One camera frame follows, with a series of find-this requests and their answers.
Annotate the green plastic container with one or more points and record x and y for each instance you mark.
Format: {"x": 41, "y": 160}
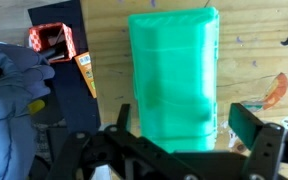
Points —
{"x": 175, "y": 57}

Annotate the red checkered box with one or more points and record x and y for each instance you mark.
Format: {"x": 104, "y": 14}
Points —
{"x": 54, "y": 41}

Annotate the orange booklet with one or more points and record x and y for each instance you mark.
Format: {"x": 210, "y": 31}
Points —
{"x": 84, "y": 63}

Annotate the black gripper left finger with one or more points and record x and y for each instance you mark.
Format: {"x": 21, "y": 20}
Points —
{"x": 130, "y": 157}

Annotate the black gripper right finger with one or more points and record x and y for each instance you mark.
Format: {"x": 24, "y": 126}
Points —
{"x": 267, "y": 143}

